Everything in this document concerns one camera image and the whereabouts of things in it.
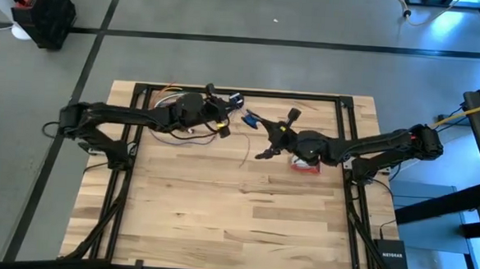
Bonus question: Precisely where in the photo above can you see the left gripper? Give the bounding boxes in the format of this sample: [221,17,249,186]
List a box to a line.
[201,82,246,141]

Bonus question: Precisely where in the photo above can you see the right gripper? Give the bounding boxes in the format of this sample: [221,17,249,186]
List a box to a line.
[243,105,305,162]

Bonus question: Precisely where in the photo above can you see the long blue cord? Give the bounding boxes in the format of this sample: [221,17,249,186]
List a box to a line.
[238,130,252,169]
[144,90,238,150]

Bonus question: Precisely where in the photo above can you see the red tape dispenser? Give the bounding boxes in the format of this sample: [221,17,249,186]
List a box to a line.
[289,153,324,176]

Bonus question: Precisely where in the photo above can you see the grey floor platform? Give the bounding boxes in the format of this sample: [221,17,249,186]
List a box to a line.
[385,181,480,269]

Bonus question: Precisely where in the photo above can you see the black bin red contents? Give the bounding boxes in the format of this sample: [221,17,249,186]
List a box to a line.
[9,0,77,52]

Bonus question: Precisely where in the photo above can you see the black stand base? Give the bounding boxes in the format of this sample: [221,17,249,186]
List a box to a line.
[403,0,480,12]

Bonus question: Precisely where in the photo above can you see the white round object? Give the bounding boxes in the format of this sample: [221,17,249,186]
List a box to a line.
[11,22,34,41]

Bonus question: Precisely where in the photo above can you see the orange thin wire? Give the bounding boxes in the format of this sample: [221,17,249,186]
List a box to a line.
[150,81,186,108]

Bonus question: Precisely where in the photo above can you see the white thin wire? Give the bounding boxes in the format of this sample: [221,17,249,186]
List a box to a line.
[153,90,186,112]

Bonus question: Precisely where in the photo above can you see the black Netgear network switch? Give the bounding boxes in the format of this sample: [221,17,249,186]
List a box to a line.
[372,239,410,269]

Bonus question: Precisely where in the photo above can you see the yellow cable black plug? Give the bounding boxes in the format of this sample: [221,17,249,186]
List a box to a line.
[389,0,464,30]

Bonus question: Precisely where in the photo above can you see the black floor cables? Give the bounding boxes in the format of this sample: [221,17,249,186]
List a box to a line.
[427,78,480,167]

